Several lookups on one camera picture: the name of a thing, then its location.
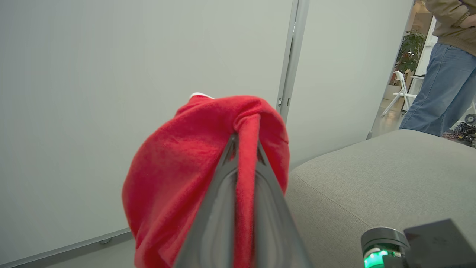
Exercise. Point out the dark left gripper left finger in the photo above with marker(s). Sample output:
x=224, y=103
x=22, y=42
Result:
x=212, y=230

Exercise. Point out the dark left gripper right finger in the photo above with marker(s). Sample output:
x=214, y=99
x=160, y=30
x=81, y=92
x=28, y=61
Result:
x=273, y=230

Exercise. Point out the red garment with white stripes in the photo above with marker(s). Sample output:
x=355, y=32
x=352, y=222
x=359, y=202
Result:
x=174, y=167

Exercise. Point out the grey fabric sofa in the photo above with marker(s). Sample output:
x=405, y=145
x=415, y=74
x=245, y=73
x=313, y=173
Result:
x=372, y=178

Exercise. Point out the white folding chair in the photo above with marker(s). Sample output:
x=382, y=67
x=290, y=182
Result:
x=402, y=93

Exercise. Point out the person in jeans and jacket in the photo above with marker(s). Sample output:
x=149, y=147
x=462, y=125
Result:
x=442, y=85

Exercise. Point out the green potted plant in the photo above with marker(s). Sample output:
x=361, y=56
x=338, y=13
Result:
x=409, y=52

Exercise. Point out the grey partition bottom rail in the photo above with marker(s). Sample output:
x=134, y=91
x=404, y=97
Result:
x=63, y=247

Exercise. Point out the grey partition post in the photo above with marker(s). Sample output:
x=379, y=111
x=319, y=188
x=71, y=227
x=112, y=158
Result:
x=292, y=56

